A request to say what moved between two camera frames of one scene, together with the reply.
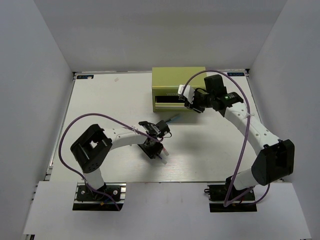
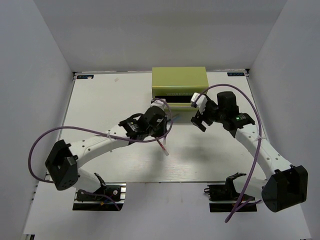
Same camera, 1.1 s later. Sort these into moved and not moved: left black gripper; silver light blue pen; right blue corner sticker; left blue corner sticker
Moved: left black gripper
Not moved: right blue corner sticker; left blue corner sticker; silver light blue pen
